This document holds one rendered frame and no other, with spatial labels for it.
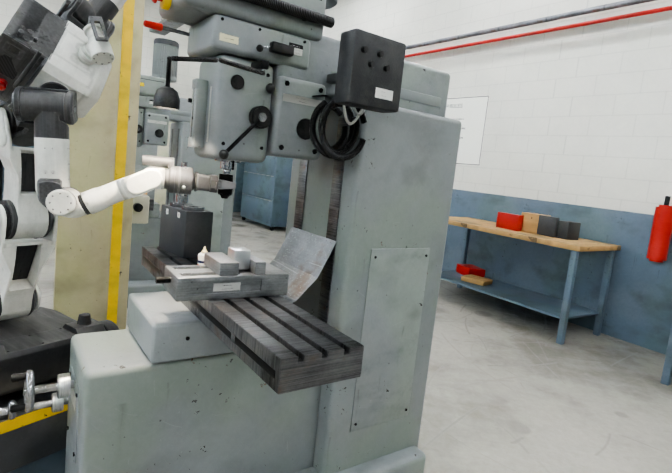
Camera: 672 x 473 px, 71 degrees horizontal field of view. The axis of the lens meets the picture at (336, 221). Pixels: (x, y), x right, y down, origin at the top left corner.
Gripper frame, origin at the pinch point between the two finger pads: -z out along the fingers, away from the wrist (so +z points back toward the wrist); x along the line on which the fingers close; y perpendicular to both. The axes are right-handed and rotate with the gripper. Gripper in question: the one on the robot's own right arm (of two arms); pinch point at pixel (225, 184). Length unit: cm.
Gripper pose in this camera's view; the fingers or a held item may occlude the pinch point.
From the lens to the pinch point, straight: 163.3
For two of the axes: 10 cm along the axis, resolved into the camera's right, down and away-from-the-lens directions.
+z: -9.3, -0.7, -3.5
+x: -3.4, -1.5, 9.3
